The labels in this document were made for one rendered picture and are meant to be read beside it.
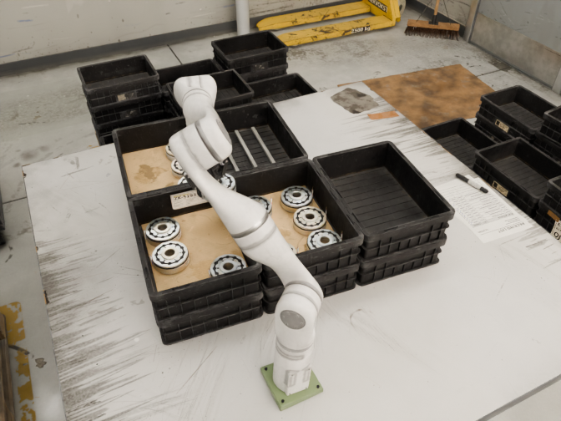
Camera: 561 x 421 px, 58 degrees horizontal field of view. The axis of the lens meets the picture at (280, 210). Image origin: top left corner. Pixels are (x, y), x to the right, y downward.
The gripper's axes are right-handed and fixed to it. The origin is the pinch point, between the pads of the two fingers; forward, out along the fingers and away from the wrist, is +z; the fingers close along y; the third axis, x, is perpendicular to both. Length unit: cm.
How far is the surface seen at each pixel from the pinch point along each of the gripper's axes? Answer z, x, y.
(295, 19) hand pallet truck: 80, -264, -238
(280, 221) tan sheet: 16.5, 8.8, -18.8
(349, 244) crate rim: 7.9, 35.7, -22.7
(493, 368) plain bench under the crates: 32, 78, -39
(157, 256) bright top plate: 13.7, 2.1, 19.8
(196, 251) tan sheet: 16.6, 4.4, 8.7
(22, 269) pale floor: 96, -114, 53
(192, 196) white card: 9.6, -11.1, 0.4
